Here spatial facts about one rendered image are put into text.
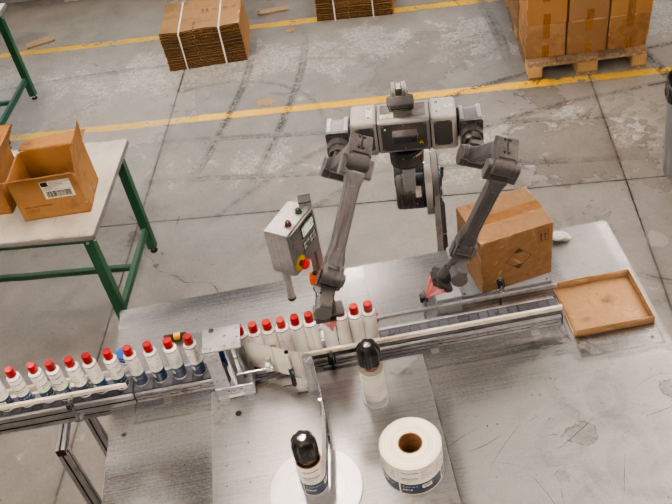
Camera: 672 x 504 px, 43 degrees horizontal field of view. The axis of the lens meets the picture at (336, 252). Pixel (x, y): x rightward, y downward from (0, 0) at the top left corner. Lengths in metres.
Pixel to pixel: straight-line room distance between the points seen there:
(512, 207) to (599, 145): 2.26
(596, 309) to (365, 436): 1.04
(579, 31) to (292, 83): 2.08
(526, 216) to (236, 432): 1.36
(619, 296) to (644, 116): 2.57
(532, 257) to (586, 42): 3.00
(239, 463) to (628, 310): 1.56
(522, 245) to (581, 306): 0.33
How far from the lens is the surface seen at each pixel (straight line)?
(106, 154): 4.80
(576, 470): 2.97
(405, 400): 3.07
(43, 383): 3.38
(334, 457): 2.95
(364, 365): 2.89
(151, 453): 3.22
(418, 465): 2.74
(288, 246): 2.87
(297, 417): 3.09
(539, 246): 3.39
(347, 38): 6.95
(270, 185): 5.52
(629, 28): 6.22
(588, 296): 3.46
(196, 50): 6.92
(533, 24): 6.05
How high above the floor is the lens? 3.33
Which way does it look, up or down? 42 degrees down
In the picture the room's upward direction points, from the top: 11 degrees counter-clockwise
